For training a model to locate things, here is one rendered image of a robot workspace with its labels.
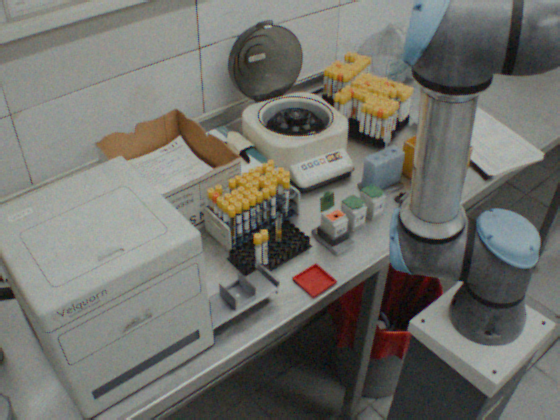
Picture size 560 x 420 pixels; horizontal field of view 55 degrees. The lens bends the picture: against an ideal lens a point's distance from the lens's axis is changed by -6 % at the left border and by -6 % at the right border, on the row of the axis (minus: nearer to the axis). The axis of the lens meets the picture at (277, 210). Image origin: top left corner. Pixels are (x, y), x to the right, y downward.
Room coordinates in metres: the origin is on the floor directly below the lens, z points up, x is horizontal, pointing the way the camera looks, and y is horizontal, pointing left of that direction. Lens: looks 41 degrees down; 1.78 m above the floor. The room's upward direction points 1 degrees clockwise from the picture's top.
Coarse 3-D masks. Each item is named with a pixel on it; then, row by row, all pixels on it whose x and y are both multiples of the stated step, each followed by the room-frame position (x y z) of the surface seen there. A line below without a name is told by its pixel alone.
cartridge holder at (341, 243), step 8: (312, 232) 0.97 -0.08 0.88; (320, 232) 0.95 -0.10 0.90; (344, 232) 0.94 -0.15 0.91; (320, 240) 0.94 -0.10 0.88; (328, 240) 0.93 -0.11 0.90; (336, 240) 0.92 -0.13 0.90; (344, 240) 0.94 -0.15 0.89; (328, 248) 0.92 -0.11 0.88; (336, 248) 0.91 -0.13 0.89; (344, 248) 0.91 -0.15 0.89
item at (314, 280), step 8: (304, 272) 0.85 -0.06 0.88; (312, 272) 0.85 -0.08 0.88; (320, 272) 0.85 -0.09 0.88; (296, 280) 0.82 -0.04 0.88; (304, 280) 0.82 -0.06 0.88; (312, 280) 0.83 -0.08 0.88; (320, 280) 0.83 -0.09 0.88; (328, 280) 0.83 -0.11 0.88; (336, 280) 0.82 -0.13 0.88; (304, 288) 0.80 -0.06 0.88; (312, 288) 0.80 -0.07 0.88; (320, 288) 0.80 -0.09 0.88; (312, 296) 0.78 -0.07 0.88
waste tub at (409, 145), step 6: (414, 138) 1.24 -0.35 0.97; (408, 144) 1.20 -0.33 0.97; (414, 144) 1.24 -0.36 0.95; (402, 150) 1.21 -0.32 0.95; (408, 150) 1.20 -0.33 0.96; (414, 150) 1.19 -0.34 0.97; (408, 156) 1.20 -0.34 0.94; (408, 162) 1.20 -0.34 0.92; (468, 162) 1.19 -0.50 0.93; (408, 168) 1.19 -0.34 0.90; (408, 174) 1.19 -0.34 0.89
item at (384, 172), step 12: (372, 156) 1.14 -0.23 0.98; (384, 156) 1.14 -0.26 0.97; (396, 156) 1.15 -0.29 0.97; (372, 168) 1.11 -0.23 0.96; (384, 168) 1.12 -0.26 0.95; (396, 168) 1.15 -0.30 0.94; (372, 180) 1.11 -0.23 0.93; (384, 180) 1.13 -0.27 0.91; (396, 180) 1.15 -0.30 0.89; (384, 192) 1.12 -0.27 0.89
